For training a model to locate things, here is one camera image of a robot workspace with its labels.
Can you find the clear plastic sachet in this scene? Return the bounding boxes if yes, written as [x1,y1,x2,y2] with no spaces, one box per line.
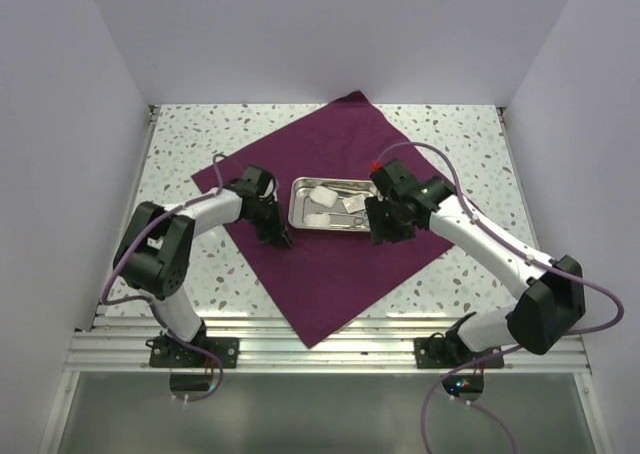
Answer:
[342,194,366,214]

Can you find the white gauze pad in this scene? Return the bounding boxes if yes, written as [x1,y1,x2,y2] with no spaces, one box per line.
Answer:
[308,186,338,208]
[304,213,331,229]

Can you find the steel forceps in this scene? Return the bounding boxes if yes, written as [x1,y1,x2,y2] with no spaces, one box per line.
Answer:
[323,184,371,196]
[329,213,369,229]

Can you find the steel instrument tray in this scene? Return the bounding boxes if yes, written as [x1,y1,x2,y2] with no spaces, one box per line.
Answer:
[288,177,379,232]

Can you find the purple cloth mat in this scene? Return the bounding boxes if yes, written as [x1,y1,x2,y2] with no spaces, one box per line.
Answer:
[188,93,451,346]

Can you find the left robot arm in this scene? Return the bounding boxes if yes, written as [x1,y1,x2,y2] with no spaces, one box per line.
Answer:
[102,165,292,367]

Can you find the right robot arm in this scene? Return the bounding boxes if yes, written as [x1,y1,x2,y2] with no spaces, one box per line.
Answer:
[365,159,586,367]

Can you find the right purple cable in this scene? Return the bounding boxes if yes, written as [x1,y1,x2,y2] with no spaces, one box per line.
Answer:
[374,141,625,454]

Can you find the purple cable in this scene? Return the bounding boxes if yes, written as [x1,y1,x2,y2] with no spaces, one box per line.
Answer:
[374,141,625,454]
[99,153,251,403]

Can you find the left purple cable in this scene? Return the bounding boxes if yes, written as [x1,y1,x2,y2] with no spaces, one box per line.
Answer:
[99,153,251,403]

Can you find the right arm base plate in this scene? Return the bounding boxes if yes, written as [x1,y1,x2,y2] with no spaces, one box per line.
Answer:
[413,333,501,369]

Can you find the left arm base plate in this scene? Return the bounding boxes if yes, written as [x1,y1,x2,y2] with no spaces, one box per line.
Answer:
[145,336,240,369]

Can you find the aluminium rail frame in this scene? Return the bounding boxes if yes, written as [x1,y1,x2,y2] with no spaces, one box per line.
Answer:
[37,104,609,454]

